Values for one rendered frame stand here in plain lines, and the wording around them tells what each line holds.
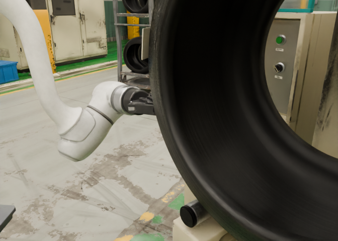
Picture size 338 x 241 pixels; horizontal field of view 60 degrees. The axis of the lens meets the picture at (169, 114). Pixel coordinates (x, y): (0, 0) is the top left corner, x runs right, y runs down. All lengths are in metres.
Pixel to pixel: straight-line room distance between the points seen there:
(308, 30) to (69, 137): 0.82
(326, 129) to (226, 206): 0.38
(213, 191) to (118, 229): 1.48
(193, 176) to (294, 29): 0.74
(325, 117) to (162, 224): 1.40
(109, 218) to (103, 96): 1.24
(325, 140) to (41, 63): 0.75
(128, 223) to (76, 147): 1.16
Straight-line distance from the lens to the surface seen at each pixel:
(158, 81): 0.55
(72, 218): 2.11
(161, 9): 0.52
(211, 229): 0.65
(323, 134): 0.80
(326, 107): 0.78
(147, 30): 0.59
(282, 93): 1.18
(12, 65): 5.98
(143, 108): 0.76
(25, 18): 0.88
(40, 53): 0.88
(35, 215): 2.21
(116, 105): 0.89
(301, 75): 1.11
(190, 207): 0.61
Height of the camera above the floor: 1.30
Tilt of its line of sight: 21 degrees down
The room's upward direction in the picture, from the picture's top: straight up
